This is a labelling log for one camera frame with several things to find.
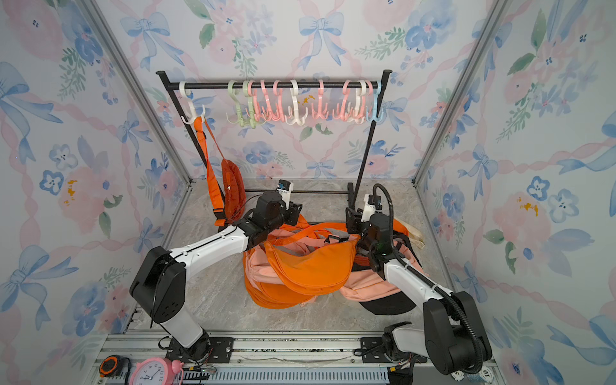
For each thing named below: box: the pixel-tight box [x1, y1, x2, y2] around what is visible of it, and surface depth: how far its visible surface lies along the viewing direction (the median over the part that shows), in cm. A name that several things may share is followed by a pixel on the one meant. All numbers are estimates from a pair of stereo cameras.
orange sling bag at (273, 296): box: [243, 268, 315, 309], surface depth 79 cm
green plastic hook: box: [226, 80, 257, 130], surface depth 69 cm
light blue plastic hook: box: [369, 81, 386, 123], surface depth 71 cm
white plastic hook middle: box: [284, 79, 308, 126], surface depth 73 cm
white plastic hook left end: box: [178, 81, 207, 125], surface depth 73 cm
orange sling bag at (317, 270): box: [264, 222, 361, 296], surface depth 71 cm
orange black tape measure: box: [99, 354, 131, 385], surface depth 71 cm
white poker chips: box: [450, 365, 495, 384], surface depth 69 cm
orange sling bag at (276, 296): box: [245, 282, 317, 309], surface depth 78 cm
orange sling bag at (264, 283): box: [243, 214, 317, 309], surface depth 78 cm
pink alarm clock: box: [129, 356, 184, 385], surface depth 70 cm
